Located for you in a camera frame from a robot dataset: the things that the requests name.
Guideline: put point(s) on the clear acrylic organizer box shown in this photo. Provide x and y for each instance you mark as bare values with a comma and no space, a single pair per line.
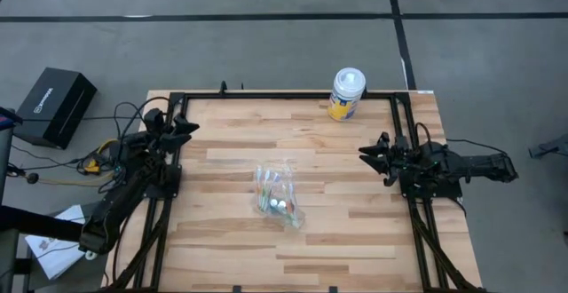
284,182

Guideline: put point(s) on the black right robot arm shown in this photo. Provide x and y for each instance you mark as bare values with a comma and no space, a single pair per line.
483,168

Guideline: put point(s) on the teal toothpaste tube white cap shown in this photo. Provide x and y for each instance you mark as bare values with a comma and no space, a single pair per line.
273,203
282,204

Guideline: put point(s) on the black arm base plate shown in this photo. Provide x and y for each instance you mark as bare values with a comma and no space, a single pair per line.
444,192
171,186

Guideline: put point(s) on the grey metal cart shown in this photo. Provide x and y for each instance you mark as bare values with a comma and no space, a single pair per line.
5,164

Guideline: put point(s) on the black cardboard box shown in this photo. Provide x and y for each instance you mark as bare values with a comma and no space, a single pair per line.
53,104

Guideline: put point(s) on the black round plug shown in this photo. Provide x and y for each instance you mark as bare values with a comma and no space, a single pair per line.
32,178

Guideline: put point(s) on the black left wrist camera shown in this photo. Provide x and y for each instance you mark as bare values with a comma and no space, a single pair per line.
154,121

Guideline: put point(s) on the black crossbar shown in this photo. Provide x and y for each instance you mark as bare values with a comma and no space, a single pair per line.
40,224

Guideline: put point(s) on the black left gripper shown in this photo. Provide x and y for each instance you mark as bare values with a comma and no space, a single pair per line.
165,138

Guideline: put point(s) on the yellow disinfectant wipes canister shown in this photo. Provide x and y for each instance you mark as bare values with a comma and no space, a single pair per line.
346,93

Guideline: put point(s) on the black stand foot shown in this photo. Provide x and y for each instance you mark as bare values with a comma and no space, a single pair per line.
550,147

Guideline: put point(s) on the orange toothbrush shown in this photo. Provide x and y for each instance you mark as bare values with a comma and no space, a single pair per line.
289,207
260,190

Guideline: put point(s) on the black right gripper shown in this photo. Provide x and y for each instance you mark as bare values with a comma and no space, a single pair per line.
406,162

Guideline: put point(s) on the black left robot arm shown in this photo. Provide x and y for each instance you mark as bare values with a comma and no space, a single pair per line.
115,204

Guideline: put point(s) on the white tape roll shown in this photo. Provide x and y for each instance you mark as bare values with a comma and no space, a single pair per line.
91,257

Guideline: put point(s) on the white label sticker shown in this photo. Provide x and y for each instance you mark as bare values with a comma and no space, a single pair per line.
425,92

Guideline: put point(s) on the black aluminium table frame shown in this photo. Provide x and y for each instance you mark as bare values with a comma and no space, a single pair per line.
288,95

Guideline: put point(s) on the white paper sheets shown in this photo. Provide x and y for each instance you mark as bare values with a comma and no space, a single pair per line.
49,257

